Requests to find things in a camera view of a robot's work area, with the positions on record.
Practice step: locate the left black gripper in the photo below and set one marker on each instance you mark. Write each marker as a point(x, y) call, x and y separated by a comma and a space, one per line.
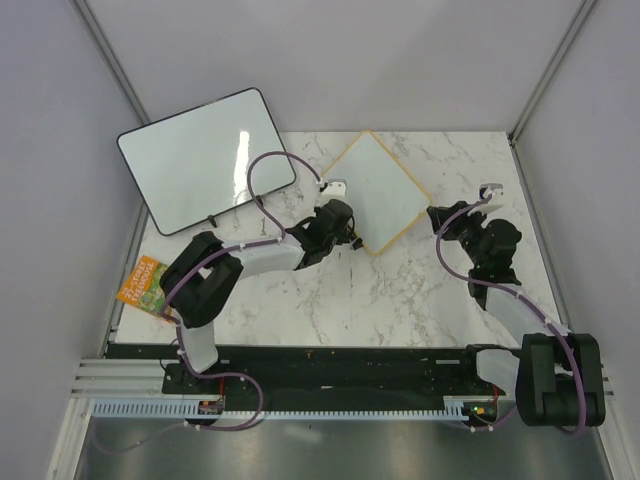
point(344, 237)

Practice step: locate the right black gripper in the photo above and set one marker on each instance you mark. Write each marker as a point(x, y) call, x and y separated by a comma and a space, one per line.
point(476, 215)

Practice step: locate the small yellow-framed whiteboard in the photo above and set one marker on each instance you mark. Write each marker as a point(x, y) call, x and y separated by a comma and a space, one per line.
point(386, 199)

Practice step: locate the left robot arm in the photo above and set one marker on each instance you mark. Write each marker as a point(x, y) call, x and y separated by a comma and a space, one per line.
point(198, 284)

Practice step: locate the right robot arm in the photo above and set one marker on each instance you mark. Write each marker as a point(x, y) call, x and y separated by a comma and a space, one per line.
point(556, 375)

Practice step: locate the large whiteboard black stand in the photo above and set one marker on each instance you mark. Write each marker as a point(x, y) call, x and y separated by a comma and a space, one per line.
point(213, 219)

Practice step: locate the large black-framed whiteboard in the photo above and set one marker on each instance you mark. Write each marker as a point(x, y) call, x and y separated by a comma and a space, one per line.
point(207, 160)

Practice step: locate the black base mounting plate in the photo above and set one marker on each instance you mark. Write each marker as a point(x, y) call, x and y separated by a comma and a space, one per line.
point(296, 376)

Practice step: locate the orange children's book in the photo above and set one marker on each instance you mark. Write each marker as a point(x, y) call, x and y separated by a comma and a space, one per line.
point(142, 290)

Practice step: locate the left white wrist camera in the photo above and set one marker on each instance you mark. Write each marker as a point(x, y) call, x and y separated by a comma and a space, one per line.
point(333, 189)

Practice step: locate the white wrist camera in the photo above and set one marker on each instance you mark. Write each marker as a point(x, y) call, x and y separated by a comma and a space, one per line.
point(492, 195)
point(333, 189)

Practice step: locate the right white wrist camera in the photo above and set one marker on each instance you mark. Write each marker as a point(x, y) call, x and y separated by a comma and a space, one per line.
point(492, 195)

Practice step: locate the white slotted cable duct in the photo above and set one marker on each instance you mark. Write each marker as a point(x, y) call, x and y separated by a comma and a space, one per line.
point(193, 409)

